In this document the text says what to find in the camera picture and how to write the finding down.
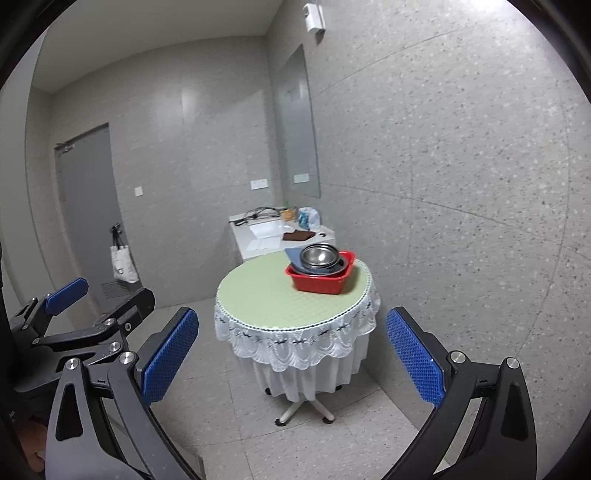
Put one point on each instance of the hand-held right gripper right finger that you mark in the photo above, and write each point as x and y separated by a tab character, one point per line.
415	355

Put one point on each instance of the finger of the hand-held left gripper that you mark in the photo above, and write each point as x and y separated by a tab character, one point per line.
67	295
138	302

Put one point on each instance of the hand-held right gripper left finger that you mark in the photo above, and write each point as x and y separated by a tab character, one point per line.
171	355

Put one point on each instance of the large steel bowl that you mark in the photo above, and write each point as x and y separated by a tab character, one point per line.
343	264

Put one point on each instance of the red plastic basin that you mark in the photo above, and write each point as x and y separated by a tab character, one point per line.
323	284

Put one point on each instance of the medium steel bowl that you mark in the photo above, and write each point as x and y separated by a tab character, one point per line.
318	256

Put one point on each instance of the door vent grille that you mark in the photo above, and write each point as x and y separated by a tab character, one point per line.
113	288

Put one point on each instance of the white tote bag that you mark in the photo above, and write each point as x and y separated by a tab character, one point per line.
123	265

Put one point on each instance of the black hanger hook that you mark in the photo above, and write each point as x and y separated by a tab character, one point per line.
115	233

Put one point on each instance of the grey door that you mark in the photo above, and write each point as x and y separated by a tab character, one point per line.
87	207

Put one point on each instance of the round table with tablecloth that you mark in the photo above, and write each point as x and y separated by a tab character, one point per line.
263	295

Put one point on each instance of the white sink counter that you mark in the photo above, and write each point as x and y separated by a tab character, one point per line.
244	240

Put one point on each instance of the door closer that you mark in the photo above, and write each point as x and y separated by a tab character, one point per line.
64	147

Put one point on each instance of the brown cloth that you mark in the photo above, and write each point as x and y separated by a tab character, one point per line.
298	236

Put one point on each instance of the orange round item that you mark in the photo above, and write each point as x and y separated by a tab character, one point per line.
289	214

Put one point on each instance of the blue and white plastic bag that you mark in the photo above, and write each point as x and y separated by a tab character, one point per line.
308	218

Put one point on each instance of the white table pedestal base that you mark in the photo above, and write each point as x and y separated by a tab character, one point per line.
302	410

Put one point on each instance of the white double wall outlet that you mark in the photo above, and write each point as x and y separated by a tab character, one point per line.
259	184

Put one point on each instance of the wall mirror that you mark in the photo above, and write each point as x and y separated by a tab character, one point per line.
298	124

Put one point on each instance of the white wall-mounted device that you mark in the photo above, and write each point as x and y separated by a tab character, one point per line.
314	17

